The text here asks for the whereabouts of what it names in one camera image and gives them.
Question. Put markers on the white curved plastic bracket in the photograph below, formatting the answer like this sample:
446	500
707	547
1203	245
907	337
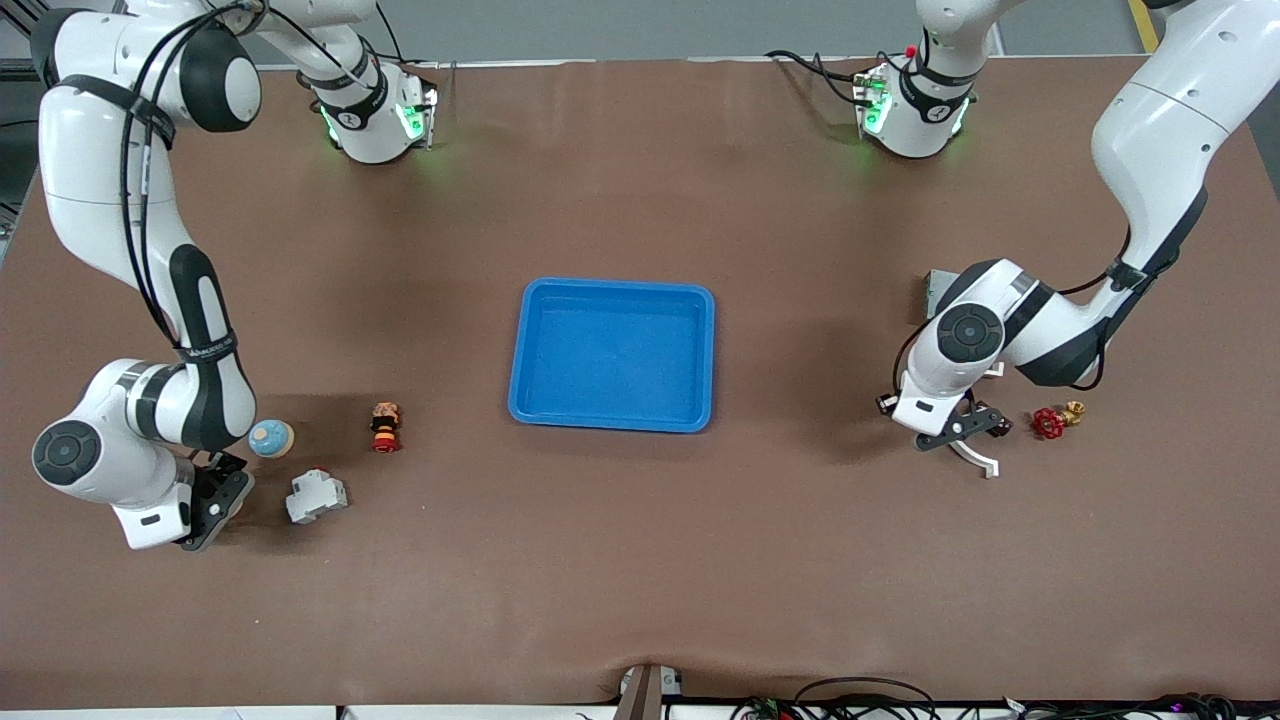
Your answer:
985	465

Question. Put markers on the blue plastic tray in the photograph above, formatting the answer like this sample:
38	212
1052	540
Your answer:
620	400

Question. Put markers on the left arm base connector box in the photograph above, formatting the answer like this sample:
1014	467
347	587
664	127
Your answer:
872	100

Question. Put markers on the red handwheel brass valve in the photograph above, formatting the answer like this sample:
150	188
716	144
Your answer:
1048	424

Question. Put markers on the metal table edge bracket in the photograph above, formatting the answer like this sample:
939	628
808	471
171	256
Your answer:
645	692

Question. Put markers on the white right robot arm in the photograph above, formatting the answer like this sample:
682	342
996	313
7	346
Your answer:
100	170

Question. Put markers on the white circuit breaker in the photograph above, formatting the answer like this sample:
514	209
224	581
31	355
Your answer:
315	497

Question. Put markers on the brown table cover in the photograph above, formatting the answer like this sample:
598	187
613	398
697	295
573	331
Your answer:
640	560

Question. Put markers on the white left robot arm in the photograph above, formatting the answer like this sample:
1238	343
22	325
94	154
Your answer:
1160	130

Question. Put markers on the aluminium frame profile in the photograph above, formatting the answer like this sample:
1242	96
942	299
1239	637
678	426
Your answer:
28	6

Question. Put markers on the grey metal power supply box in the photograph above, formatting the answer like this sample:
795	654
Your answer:
935	285

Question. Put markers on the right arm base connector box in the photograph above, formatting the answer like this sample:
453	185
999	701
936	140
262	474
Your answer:
418	110

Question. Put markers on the orange red emergency stop button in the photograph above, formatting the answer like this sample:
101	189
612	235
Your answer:
385	425

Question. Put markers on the blue dome desk bell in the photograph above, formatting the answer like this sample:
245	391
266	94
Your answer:
272	438

